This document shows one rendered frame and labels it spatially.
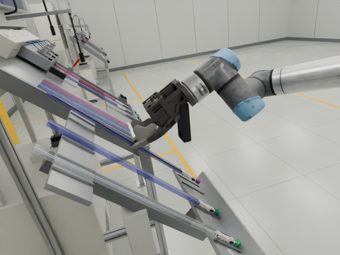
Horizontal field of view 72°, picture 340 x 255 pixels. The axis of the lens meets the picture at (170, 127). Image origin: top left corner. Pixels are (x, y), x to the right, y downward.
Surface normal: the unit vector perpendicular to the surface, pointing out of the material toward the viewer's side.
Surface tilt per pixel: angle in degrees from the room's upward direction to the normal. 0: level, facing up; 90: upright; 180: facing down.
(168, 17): 90
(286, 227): 0
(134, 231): 90
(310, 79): 86
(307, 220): 0
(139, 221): 90
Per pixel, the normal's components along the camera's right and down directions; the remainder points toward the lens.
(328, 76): -0.65, 0.33
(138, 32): 0.29, 0.37
